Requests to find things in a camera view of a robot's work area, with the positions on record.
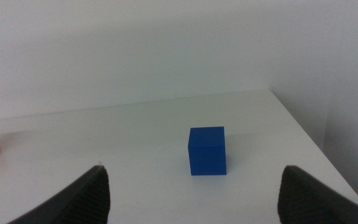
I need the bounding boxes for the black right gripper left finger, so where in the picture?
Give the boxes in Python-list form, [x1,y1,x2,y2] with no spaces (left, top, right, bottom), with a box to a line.
[6,164,111,224]

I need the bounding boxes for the blue cube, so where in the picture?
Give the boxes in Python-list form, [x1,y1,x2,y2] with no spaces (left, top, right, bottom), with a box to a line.
[187,126,227,176]

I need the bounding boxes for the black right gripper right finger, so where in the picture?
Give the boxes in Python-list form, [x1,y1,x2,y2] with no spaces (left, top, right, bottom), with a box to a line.
[277,165,358,224]

